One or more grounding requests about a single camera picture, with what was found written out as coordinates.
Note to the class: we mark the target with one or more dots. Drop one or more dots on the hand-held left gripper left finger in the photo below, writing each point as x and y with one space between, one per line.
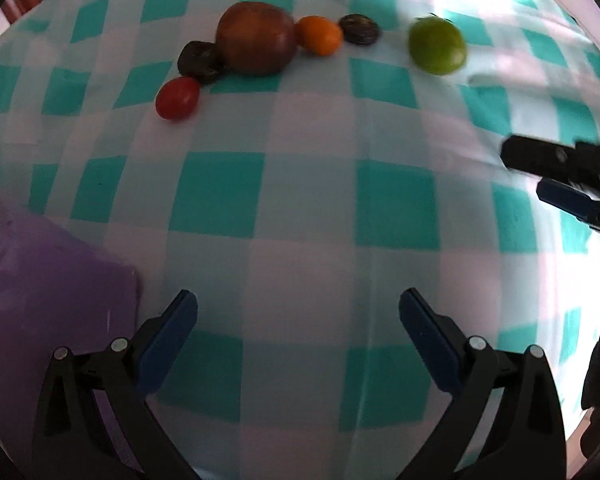
164 347

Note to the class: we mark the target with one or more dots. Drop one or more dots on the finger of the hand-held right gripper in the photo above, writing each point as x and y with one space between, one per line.
570 200
545 156

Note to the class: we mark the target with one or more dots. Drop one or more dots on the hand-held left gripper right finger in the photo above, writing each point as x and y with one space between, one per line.
431 347

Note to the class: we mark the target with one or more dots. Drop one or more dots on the purple plastic container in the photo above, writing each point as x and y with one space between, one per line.
45 300

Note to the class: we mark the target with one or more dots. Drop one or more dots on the green round fruit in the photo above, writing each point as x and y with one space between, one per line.
437 46

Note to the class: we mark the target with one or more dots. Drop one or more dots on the teal white checkered tablecloth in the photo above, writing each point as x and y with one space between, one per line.
310 210

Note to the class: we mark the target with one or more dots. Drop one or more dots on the dark purple wrinkled fruit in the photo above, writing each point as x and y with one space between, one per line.
200 62
360 29

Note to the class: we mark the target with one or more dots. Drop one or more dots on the red cherry tomato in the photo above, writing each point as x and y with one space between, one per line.
177 99

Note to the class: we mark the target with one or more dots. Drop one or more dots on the orange tangerine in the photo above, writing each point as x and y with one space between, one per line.
320 35

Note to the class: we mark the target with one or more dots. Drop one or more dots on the large reddish-brown round fruit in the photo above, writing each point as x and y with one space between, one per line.
256 39

